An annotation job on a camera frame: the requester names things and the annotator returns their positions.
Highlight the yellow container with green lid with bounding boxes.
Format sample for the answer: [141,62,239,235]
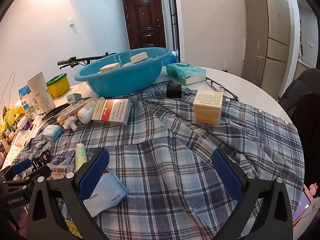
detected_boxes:
[46,73,70,98]

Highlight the white patterned paper tube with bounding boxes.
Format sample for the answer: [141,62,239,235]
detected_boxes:
[27,72,56,114]

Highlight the beige vanity cabinet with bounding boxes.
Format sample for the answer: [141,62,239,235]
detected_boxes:
[294,60,310,80]

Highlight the blue plastic bag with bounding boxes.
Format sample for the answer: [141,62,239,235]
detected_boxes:
[164,51,178,67]

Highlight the light blue wipes packet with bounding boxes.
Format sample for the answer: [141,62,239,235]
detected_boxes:
[82,171,130,218]

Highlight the green tube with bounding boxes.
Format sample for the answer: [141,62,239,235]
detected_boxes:
[76,143,88,171]

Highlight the white jar with blue label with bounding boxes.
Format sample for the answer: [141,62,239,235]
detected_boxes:
[17,118,32,132]

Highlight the green tissue pack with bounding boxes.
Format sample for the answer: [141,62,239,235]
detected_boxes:
[166,62,207,85]

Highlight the dark wooden door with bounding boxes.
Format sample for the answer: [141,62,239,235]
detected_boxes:
[122,0,167,50]

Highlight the yellow plastic bag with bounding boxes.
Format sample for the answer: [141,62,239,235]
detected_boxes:
[0,105,25,130]

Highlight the clear plastic box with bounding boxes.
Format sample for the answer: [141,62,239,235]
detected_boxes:
[14,130,34,148]

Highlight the orange box with white label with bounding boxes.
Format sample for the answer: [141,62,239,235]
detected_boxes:
[193,90,223,126]

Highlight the black eyeglasses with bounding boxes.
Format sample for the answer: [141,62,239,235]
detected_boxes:
[205,77,239,102]

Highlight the yellow box with white top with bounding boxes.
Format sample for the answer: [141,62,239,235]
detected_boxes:
[100,63,120,73]

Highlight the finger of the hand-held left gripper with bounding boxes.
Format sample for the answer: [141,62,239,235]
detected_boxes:
[4,172,37,193]
[0,159,33,180]

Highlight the black hair clip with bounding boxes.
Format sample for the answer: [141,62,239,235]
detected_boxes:
[31,149,51,170]

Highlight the small blue tissue pack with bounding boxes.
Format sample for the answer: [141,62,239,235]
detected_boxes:
[41,125,63,141]

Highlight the black jacket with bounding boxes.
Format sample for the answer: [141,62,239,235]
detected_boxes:
[279,68,320,188]

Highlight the black phone case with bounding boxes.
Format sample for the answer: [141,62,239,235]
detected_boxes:
[42,102,71,121]

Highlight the black scooter handlebar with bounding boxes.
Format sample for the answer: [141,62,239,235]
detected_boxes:
[57,52,118,69]

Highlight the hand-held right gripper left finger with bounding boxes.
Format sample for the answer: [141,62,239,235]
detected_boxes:
[26,148,110,240]

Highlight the blue and white box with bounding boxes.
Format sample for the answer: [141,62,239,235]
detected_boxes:
[18,85,34,113]

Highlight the white plug adapter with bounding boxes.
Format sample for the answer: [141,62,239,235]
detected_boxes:
[62,116,78,130]

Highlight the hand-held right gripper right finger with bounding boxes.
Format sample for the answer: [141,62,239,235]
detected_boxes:
[211,148,293,240]

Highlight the person's left hand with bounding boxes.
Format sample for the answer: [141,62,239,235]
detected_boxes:
[14,205,27,238]

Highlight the cartoon printed bag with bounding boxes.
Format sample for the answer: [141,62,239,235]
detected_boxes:
[292,184,319,228]

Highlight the gold refrigerator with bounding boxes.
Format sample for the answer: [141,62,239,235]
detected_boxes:
[243,0,292,98]

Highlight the black-framed glass door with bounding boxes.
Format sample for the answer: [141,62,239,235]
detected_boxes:
[166,0,180,63]

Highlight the white snack packet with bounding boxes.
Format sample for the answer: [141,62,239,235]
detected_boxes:
[46,163,69,180]

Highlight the pink-handled broom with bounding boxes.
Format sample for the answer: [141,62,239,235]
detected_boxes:
[252,39,265,85]

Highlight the wire clothes hanger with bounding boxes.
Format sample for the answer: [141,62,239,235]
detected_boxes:
[0,72,17,120]

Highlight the red and white carton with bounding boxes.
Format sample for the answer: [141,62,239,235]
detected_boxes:
[91,99,132,126]

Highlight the clear toothbrush tube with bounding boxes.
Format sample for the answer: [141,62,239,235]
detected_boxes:
[57,99,92,120]

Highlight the small black box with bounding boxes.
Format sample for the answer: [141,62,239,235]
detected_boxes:
[166,84,182,98]

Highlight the blue plastic basin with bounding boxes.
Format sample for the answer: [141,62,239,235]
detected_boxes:
[74,47,172,98]

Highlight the plaid shirt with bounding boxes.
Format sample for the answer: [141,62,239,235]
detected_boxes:
[19,80,305,240]

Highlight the yellow packet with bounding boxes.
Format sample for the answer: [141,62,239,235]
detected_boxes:
[64,217,83,240]

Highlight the white lotion bottle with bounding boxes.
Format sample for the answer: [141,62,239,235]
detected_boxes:
[77,101,97,124]

